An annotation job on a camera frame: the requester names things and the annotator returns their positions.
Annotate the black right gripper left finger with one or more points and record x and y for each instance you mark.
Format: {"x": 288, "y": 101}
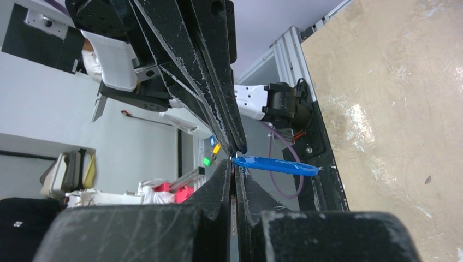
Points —
{"x": 197, "y": 229}

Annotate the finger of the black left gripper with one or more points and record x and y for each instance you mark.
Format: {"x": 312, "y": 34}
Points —
{"x": 163, "y": 33}
{"x": 215, "y": 37}

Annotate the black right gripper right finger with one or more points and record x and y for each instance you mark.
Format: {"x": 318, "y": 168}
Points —
{"x": 268, "y": 232}

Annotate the blue plastic key tag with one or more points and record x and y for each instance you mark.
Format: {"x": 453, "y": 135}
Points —
{"x": 276, "y": 165}

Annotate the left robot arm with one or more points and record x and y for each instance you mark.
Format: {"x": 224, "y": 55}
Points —
{"x": 100, "y": 25}

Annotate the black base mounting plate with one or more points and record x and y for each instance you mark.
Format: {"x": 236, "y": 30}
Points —
{"x": 324, "y": 191}

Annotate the aluminium frame rail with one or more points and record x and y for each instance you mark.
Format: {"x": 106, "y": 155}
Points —
{"x": 270, "y": 36}

